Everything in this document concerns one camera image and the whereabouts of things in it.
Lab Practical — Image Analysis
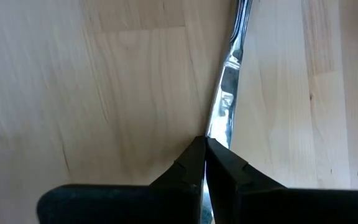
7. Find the silver metal knife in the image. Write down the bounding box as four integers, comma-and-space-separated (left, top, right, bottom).
199, 0, 254, 224

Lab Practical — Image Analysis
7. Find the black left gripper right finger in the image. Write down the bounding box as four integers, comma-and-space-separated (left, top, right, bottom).
205, 137, 358, 224

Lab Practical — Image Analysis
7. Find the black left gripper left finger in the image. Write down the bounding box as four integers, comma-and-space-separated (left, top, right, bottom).
37, 135, 206, 224

